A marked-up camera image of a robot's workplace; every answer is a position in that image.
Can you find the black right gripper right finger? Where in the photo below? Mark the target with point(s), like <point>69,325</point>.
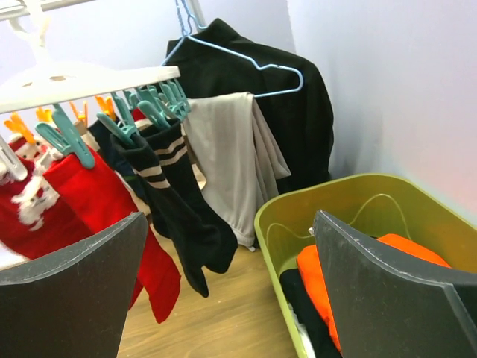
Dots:
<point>387,303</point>

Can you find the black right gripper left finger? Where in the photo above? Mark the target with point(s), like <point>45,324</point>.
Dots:
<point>73,302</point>

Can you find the red black santa sock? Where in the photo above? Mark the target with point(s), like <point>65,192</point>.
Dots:
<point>100,199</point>

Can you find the black striped sock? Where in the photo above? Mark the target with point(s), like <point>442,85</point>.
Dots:
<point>194,241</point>
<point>171,148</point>

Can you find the white clothes peg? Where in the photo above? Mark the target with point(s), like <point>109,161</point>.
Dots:
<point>12,162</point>

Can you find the teal clothes peg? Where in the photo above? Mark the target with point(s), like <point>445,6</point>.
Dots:
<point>65,138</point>
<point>149,107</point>
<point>117,119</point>

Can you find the white round sock hanger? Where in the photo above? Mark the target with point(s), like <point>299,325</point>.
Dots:
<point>50,82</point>

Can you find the black cloth in bin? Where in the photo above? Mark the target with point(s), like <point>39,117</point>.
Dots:
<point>306,314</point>

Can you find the orange cloth in bin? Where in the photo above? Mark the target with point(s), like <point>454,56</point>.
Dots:
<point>309,266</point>

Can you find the green plastic bin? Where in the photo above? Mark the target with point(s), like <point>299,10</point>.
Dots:
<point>374,204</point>

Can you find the navy santa sock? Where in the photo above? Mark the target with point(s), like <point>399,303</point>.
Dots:
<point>118,164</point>

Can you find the grey hanging garment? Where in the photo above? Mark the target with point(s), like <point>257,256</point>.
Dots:
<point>239,157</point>

